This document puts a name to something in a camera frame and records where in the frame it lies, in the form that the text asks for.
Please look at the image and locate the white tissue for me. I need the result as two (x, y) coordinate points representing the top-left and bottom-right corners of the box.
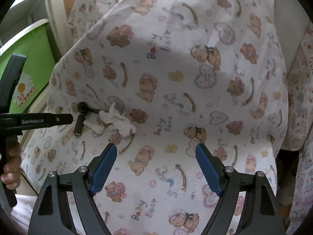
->
(99, 102), (137, 137)

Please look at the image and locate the black plastic spoon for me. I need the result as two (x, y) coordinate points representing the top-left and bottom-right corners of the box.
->
(77, 102), (99, 115)

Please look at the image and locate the white plastic applicator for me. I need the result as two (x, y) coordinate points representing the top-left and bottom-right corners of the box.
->
(83, 120), (104, 135)

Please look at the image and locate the person's left hand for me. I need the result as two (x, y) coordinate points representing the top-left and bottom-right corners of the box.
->
(1, 142), (22, 190)

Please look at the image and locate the green plastic storage box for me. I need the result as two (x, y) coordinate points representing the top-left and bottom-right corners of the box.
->
(1, 19), (56, 111)

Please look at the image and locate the pink print bed sheet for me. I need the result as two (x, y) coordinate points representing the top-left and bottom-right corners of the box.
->
(283, 24), (312, 234)

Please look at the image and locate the white shelf unit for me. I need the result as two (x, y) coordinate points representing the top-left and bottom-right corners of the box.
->
(1, 0), (72, 196)

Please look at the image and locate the bear print chair cover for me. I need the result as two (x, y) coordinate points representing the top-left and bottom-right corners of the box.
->
(22, 0), (288, 234)

